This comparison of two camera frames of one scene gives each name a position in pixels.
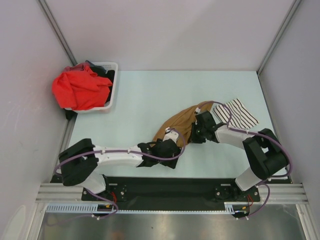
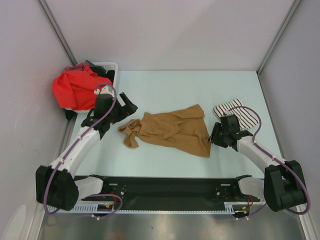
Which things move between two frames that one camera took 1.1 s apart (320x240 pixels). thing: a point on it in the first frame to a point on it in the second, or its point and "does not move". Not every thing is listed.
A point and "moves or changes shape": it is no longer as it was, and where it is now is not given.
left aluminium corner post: (48, 12) does not move
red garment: (78, 87) does not move
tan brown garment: (182, 122) moves or changes shape
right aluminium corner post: (291, 12) does not move
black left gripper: (171, 164) to (127, 110)
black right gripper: (194, 139) to (213, 137)
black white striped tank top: (241, 117) does not move
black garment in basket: (101, 72) does not move
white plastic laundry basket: (107, 66) does not move
